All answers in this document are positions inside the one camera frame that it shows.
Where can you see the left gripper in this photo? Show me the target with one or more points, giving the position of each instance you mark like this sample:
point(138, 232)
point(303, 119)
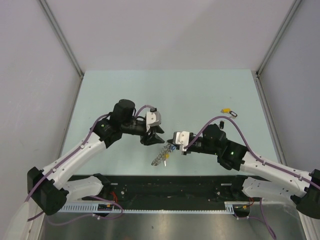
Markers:
point(152, 138)

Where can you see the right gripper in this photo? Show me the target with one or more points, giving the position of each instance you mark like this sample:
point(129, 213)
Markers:
point(171, 141)

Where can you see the metal keyring holder disc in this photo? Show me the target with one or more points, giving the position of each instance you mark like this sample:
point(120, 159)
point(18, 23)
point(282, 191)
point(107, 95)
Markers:
point(160, 157)

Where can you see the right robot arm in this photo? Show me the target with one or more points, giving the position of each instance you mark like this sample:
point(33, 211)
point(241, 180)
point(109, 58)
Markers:
point(269, 180)

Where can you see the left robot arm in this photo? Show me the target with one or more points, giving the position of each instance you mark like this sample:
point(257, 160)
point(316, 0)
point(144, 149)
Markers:
point(50, 187)

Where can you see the black white tag key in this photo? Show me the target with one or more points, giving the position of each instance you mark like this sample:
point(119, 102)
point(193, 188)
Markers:
point(232, 114)

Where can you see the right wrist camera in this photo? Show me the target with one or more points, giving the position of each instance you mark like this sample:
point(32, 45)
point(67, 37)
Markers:
point(181, 138)

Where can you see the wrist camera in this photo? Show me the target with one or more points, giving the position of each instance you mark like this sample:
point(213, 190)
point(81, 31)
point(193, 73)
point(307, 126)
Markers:
point(181, 138)
point(152, 118)

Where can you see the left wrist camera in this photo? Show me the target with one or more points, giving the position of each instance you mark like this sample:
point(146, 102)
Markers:
point(152, 118)

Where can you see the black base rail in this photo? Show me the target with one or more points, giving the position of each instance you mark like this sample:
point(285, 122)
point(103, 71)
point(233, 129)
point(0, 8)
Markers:
point(172, 192)

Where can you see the white cable duct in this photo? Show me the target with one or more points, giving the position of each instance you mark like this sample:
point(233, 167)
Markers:
point(106, 208)

